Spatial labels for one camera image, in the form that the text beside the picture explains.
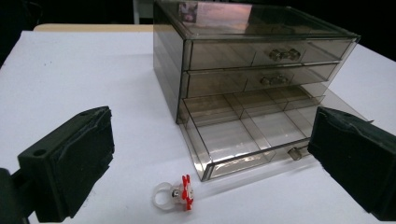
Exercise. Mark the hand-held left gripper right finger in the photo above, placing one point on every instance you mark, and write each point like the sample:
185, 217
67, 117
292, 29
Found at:
351, 155

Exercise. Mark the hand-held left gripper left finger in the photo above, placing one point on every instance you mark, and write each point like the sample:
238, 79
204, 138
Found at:
62, 168

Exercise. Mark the smoky transparent compartment drawer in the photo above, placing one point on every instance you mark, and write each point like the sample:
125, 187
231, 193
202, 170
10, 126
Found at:
230, 140

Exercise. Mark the smoky transparent drawer cabinet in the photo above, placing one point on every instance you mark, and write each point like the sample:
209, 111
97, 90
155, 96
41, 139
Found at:
169, 62

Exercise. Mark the white table sheet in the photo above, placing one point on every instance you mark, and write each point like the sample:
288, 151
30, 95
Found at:
93, 77

